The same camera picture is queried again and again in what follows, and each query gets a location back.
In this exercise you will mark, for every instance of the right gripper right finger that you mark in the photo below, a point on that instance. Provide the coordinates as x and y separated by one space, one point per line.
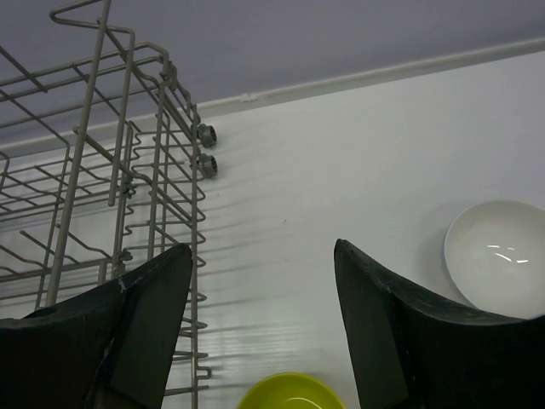
413 348

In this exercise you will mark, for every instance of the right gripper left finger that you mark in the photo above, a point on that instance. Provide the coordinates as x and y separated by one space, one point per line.
109 347

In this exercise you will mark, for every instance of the white round bowl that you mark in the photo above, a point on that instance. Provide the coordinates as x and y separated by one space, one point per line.
494 254

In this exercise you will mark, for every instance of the lime green bowl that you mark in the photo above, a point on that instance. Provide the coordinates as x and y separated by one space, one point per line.
290 390

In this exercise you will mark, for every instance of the grey wire dish rack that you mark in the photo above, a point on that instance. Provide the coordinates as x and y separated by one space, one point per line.
103 159

